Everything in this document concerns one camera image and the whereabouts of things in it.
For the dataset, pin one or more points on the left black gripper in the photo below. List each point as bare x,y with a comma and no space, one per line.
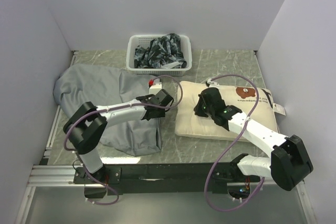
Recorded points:
162,113

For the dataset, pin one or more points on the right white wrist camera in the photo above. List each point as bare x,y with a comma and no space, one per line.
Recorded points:
212,84

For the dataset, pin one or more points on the cream pillow with bear print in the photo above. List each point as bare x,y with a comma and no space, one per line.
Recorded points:
187,124

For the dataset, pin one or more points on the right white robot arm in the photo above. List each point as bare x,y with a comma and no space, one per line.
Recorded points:
287,161

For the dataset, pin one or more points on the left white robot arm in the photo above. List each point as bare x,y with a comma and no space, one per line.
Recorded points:
86,127

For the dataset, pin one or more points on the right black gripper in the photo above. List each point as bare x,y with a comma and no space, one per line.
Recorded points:
198,110

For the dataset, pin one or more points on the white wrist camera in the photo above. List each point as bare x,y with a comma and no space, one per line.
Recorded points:
155,86
212,84

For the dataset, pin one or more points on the grey pillowcase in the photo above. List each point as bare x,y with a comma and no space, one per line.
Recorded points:
103,85

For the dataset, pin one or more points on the dark patterned cloth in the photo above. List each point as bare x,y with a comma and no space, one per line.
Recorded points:
162,53

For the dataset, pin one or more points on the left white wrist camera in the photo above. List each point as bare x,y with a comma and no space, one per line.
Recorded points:
155,86

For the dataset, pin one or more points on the white plastic basket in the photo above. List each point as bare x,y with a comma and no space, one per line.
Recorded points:
144,40

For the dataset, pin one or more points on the black base beam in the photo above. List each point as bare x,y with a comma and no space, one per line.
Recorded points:
170,178

